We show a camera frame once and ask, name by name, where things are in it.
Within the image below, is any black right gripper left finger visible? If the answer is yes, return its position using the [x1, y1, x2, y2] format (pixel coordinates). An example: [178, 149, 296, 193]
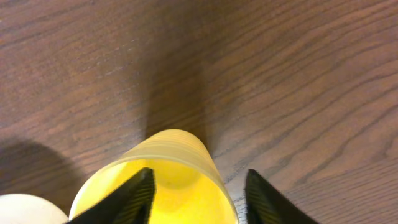
[68, 167, 155, 224]

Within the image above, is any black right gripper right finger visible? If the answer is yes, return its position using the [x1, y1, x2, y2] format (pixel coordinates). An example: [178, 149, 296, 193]
[244, 169, 318, 224]

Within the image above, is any yellow cup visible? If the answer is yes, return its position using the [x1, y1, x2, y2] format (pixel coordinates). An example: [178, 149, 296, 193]
[69, 129, 239, 224]

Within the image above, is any yellow bowl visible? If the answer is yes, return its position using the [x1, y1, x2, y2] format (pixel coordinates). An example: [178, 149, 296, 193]
[1, 194, 68, 224]

